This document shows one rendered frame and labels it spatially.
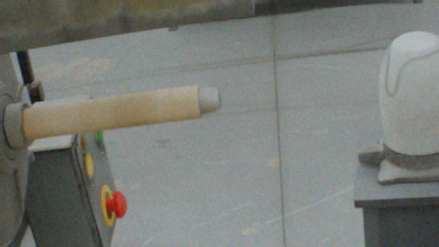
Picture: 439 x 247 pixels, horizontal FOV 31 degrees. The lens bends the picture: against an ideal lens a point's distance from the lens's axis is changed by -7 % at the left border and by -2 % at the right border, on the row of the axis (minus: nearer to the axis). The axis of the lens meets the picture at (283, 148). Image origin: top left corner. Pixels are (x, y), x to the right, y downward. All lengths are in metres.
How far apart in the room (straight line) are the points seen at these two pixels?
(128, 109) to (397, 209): 0.94
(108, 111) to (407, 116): 0.89
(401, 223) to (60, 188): 0.80
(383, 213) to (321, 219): 1.17
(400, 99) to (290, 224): 1.28
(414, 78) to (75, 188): 0.73
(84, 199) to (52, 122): 0.31
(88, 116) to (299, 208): 2.11
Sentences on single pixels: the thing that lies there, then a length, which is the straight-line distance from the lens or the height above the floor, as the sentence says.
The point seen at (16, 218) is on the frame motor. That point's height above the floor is 1.15.
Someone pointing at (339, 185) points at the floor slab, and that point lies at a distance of 2.96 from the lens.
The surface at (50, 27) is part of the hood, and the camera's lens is 0.60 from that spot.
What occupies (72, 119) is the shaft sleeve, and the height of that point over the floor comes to 1.26.
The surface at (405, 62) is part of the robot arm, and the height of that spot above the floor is 0.95.
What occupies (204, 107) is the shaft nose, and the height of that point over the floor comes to 1.25.
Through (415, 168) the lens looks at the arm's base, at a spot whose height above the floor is 0.73.
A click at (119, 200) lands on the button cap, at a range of 1.16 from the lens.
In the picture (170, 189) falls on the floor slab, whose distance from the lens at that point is 3.09.
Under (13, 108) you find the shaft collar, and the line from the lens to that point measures 0.82.
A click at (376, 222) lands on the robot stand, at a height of 0.63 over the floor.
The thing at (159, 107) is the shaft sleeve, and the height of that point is 1.26.
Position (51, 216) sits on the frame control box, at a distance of 1.11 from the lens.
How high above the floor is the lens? 1.58
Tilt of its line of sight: 29 degrees down
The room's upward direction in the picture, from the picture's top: 7 degrees counter-clockwise
